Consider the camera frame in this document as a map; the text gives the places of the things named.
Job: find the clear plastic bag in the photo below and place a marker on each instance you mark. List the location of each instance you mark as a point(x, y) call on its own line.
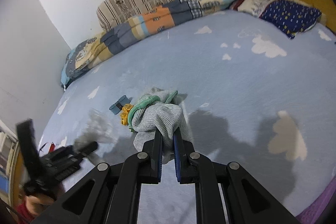
point(98, 130)

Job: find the yellow toy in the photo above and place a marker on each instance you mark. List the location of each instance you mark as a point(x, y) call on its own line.
point(125, 114)

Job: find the purple perforated trash basket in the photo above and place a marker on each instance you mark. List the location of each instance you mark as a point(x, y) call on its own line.
point(321, 208)

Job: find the grey sock green cuff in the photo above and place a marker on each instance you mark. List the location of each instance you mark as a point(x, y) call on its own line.
point(158, 110)

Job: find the navy dotted pillow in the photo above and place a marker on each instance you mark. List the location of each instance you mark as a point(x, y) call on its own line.
point(290, 17)

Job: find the patchwork folded quilt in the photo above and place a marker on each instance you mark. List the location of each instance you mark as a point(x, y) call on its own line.
point(91, 52)

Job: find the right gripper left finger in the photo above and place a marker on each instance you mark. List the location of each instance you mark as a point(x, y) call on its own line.
point(109, 193)

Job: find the person left hand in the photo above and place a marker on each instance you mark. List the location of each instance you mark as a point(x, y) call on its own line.
point(38, 203)

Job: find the blue cloud-print bed blanket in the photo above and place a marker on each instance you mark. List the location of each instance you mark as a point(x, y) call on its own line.
point(248, 94)

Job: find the blue tape roll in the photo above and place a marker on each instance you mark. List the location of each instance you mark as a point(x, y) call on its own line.
point(117, 107)

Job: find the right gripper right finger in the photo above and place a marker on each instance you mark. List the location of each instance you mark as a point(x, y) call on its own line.
point(225, 193)

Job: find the cream patterned pillow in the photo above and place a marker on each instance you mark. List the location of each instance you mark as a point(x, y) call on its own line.
point(252, 7)

